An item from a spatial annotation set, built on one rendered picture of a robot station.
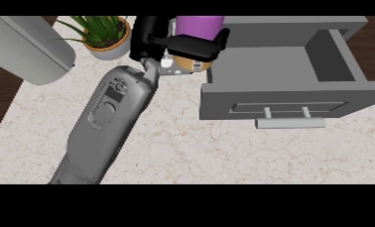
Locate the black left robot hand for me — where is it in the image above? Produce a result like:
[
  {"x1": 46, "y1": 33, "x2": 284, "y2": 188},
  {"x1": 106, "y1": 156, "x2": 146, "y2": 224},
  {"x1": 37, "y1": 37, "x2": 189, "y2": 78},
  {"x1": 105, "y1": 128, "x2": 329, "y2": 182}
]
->
[{"x1": 129, "y1": 16, "x2": 232, "y2": 63}]

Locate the purple can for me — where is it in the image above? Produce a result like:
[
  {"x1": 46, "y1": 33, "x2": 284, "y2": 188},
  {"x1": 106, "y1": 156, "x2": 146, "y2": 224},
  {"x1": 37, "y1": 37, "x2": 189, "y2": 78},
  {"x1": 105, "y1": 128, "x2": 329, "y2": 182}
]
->
[{"x1": 168, "y1": 16, "x2": 226, "y2": 73}]

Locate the grey drawer front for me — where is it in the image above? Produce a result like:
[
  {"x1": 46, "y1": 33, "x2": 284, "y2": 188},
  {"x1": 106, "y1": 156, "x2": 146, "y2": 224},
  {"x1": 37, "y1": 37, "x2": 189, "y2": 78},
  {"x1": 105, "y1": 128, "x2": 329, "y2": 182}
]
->
[{"x1": 198, "y1": 79, "x2": 375, "y2": 121}]

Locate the grey open drawer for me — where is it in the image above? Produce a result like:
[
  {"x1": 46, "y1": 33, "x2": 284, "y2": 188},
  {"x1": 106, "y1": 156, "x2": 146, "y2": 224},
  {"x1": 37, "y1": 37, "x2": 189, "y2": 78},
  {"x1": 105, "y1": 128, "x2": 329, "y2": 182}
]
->
[{"x1": 207, "y1": 28, "x2": 371, "y2": 86}]

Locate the green potted plant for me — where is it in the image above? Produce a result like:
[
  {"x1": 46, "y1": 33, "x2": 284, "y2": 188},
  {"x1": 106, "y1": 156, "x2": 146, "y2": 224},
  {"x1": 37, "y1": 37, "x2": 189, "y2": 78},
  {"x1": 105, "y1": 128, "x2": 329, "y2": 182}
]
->
[{"x1": 55, "y1": 16, "x2": 133, "y2": 61}]

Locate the grey cabinet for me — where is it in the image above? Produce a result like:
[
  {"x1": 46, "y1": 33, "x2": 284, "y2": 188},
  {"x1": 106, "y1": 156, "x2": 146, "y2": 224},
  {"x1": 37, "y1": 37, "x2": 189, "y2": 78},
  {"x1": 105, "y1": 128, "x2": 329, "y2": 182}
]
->
[{"x1": 222, "y1": 16, "x2": 369, "y2": 49}]

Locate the pale grey drawer handle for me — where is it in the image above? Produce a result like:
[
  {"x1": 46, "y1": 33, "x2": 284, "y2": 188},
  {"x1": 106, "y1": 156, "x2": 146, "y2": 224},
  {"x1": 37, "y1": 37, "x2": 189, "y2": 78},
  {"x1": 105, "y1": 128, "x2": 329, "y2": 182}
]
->
[{"x1": 256, "y1": 106, "x2": 326, "y2": 130}]

